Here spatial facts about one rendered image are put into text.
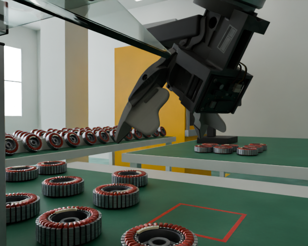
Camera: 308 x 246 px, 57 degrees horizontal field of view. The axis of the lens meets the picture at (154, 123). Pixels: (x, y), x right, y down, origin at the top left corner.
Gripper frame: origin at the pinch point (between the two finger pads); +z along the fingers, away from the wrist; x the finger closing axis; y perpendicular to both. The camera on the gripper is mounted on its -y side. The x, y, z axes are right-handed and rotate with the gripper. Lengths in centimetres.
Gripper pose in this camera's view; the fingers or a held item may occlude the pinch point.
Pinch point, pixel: (159, 137)
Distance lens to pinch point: 41.8
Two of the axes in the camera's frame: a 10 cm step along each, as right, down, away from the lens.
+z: -3.1, 8.3, 4.5
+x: 8.2, -0.1, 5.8
